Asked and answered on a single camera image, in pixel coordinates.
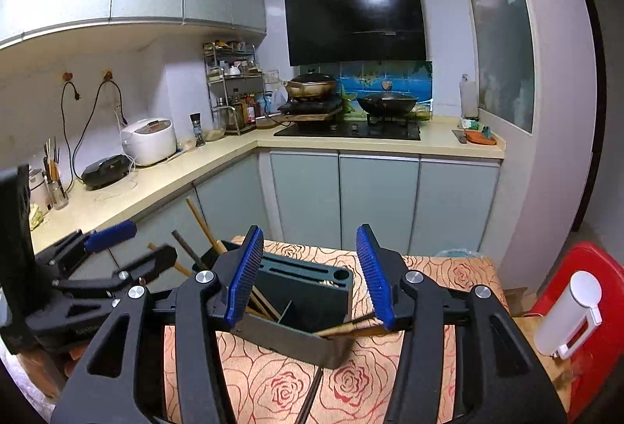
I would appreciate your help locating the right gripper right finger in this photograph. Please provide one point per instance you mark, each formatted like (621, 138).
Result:
(499, 376)

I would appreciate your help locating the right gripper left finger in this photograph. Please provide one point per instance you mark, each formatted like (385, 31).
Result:
(120, 378)

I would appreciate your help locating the dark brown chopstick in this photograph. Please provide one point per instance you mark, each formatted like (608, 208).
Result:
(261, 305)

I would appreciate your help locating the black chopstick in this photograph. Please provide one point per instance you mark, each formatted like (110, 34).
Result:
(305, 409)

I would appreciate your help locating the light bamboo chopstick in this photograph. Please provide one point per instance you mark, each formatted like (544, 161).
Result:
(166, 258)
(331, 283)

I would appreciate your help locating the dark wooden chopstick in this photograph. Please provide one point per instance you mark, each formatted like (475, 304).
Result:
(189, 250)

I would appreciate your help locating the brown wooden chopstick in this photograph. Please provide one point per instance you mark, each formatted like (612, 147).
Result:
(345, 328)

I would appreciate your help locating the red chair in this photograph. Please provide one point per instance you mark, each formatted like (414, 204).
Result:
(604, 348)

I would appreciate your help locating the white electric kettle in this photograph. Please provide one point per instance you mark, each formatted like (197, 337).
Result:
(572, 319)

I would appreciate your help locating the metal utensil cup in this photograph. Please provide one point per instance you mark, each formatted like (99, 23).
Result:
(51, 163)

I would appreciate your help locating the rose pattern tablecloth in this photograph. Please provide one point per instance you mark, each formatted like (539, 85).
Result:
(266, 387)

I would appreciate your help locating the black countertop appliance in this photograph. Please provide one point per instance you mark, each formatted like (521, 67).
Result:
(106, 171)

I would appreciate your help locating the lower counter cabinets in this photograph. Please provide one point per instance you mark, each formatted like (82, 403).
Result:
(417, 205)

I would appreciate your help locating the white rice cooker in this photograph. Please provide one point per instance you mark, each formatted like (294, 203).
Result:
(149, 141)

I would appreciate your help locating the dark green utensil holder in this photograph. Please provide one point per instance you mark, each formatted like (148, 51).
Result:
(304, 306)

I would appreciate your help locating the pepper grinder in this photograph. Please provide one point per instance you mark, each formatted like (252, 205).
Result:
(197, 128)

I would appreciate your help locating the orange cloth on counter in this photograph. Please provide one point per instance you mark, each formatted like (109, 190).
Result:
(482, 136)

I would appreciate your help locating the black induction cooktop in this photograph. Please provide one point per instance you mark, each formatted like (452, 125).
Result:
(394, 129)

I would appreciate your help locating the white bottle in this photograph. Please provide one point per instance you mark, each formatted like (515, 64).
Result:
(469, 98)

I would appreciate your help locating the metal spice rack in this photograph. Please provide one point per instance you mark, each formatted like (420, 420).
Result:
(234, 81)

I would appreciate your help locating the black wok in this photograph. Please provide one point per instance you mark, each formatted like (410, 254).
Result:
(387, 103)

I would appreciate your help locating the frosted glass window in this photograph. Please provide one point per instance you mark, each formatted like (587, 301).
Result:
(505, 60)

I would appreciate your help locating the bronze pot with lid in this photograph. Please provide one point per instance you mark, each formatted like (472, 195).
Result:
(311, 85)

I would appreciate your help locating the black range hood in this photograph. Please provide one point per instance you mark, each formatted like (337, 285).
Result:
(341, 31)

